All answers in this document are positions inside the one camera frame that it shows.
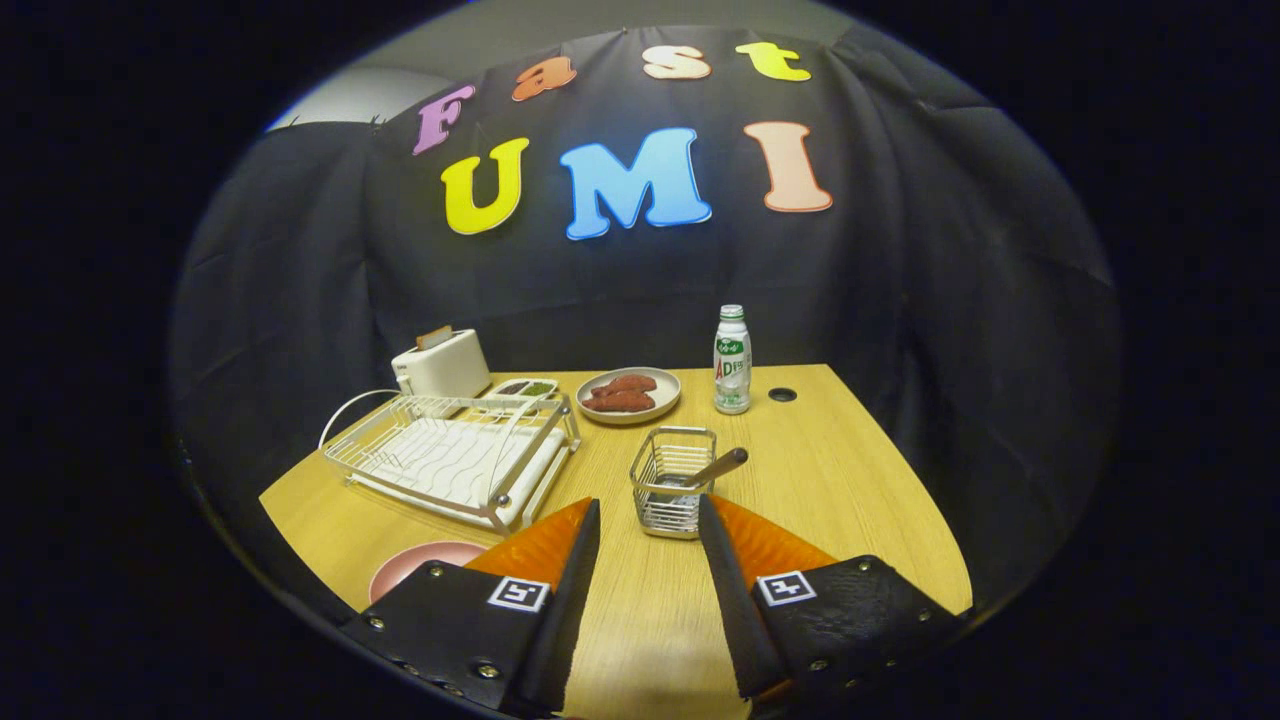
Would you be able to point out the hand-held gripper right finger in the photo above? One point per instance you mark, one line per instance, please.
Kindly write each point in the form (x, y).
(730, 610)

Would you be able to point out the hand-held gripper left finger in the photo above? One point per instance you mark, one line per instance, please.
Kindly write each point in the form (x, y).
(570, 620)

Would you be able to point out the pink plate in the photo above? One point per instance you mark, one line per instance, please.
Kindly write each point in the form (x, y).
(410, 570)

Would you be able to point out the beige plate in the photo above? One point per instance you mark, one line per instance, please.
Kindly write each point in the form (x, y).
(668, 393)

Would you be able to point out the black table grommet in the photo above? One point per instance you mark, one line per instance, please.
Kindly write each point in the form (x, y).
(782, 394)

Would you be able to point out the red meat slice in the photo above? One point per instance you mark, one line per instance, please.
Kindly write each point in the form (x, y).
(620, 402)
(628, 383)

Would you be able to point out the white divided tray with beans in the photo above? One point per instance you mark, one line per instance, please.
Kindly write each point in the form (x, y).
(535, 388)

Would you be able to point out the white drink bottle green label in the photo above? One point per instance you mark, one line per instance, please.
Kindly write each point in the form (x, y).
(732, 370)

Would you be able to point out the white toaster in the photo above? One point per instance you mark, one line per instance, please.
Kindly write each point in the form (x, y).
(445, 370)

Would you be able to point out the bread slice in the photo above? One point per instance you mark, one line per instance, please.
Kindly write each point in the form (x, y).
(434, 337)

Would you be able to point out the black backdrop cloth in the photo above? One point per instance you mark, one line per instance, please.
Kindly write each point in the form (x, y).
(850, 300)

